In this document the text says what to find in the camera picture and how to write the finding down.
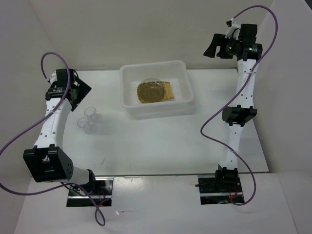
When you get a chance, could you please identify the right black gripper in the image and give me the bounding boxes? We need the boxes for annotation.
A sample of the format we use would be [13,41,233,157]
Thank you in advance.
[202,33,240,59]

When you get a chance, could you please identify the small clear glass cup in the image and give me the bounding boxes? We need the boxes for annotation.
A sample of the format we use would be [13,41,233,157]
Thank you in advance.
[84,107,97,122]
[77,117,94,134]

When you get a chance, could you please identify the bamboo woven tray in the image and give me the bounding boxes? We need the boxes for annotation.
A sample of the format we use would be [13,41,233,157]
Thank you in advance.
[136,79,176,104]

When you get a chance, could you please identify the clear glass plate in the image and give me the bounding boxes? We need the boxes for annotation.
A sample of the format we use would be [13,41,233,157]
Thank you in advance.
[137,78,165,103]

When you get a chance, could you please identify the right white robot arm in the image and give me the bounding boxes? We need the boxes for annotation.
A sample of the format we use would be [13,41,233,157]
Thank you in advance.
[203,19,263,192]

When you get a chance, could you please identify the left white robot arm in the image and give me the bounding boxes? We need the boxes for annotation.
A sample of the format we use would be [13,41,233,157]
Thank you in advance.
[23,69,97,195]

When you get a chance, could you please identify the white plastic bin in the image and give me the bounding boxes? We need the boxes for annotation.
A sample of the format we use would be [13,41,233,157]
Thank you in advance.
[119,60,194,119]

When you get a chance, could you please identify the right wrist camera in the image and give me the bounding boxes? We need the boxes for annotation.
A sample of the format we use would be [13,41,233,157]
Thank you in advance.
[225,18,241,39]

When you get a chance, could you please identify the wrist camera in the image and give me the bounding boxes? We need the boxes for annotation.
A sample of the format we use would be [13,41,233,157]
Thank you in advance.
[225,18,241,39]
[47,70,57,84]

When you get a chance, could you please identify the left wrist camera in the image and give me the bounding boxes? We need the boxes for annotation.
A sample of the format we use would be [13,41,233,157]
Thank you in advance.
[47,70,57,84]

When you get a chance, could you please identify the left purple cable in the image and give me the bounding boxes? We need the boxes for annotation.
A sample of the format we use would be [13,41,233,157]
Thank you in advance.
[0,52,108,226]

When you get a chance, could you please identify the purple cable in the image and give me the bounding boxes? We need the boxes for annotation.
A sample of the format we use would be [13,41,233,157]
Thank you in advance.
[200,5,279,206]
[0,52,108,226]

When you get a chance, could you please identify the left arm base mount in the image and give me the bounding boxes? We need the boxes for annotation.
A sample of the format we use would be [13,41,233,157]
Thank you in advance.
[66,176,114,207]

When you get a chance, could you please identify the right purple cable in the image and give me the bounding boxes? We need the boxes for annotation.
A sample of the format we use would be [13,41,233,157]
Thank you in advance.
[200,5,279,206]

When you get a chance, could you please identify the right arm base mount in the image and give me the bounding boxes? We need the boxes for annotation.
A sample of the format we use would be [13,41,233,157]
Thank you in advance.
[195,175,245,205]

